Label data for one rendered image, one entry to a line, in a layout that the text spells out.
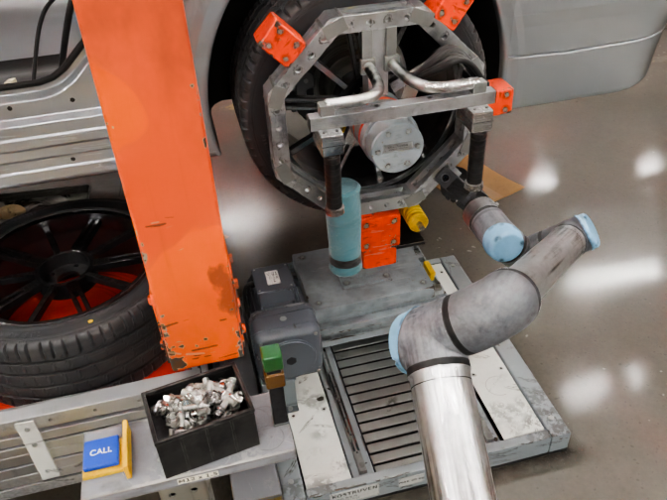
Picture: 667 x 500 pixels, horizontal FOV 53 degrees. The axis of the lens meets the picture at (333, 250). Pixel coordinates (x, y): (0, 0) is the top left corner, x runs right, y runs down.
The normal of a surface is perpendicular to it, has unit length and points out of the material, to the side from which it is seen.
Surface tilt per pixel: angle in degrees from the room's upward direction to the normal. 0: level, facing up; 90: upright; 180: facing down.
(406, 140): 90
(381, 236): 90
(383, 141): 90
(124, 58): 90
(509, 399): 0
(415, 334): 50
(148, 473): 0
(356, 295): 0
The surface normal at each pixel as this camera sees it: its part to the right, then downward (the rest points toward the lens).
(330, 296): -0.04, -0.79
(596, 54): 0.25, 0.58
